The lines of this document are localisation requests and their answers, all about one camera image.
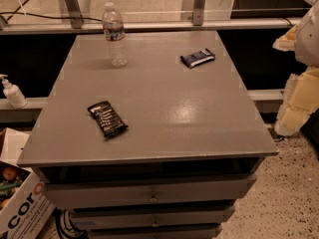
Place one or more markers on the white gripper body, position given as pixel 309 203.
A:
pixel 309 37

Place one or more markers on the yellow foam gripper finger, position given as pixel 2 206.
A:
pixel 287 41
pixel 300 101

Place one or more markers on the blue rxbar blueberry wrapper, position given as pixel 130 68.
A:
pixel 198 58

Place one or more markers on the grey drawer cabinet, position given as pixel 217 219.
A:
pixel 193 142

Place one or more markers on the clear plastic water bottle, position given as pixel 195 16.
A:
pixel 113 27

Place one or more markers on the black snack bar wrapper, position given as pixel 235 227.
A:
pixel 107 118

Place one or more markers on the white pump dispenser bottle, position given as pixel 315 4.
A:
pixel 13 94

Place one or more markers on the white cardboard box with produce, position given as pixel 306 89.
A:
pixel 24 208

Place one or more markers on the grey metal post right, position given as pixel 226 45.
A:
pixel 198 12

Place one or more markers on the grey metal post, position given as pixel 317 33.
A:
pixel 198 12
pixel 74 13

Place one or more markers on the grey metal post left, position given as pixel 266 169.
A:
pixel 74 13

